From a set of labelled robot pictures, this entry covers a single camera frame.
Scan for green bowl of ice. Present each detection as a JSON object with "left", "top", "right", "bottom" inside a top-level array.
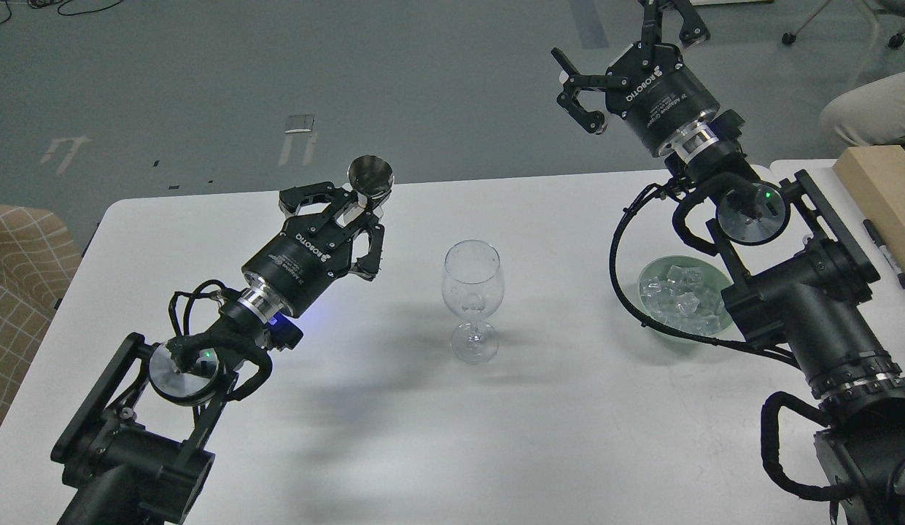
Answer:
[{"left": 637, "top": 255, "right": 733, "bottom": 337}]

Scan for black floor cable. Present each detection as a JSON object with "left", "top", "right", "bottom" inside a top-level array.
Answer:
[{"left": 0, "top": 0, "right": 125, "bottom": 31}]

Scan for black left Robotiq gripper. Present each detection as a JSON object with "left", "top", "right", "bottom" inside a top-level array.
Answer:
[{"left": 242, "top": 182, "right": 385, "bottom": 318}]

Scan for beige checked cloth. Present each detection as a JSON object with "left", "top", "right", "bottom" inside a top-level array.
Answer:
[{"left": 0, "top": 205, "right": 82, "bottom": 427}]

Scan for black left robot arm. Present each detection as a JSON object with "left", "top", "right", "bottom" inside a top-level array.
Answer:
[{"left": 51, "top": 179, "right": 393, "bottom": 524}]

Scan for clear wine glass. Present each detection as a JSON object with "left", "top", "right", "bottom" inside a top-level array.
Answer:
[{"left": 441, "top": 239, "right": 505, "bottom": 365}]

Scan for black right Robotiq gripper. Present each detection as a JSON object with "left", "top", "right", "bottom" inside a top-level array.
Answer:
[{"left": 551, "top": 0, "right": 721, "bottom": 157}]

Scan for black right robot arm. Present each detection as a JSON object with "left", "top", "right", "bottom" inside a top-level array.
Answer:
[{"left": 551, "top": 1, "right": 905, "bottom": 524}]

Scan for steel double jigger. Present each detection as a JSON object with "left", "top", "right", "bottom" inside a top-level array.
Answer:
[{"left": 342, "top": 154, "right": 395, "bottom": 223}]

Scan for black marker pen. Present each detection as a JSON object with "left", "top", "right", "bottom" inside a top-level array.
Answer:
[{"left": 862, "top": 219, "right": 905, "bottom": 289}]

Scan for office chair base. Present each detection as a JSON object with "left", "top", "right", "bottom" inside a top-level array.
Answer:
[{"left": 780, "top": 1, "right": 905, "bottom": 50}]

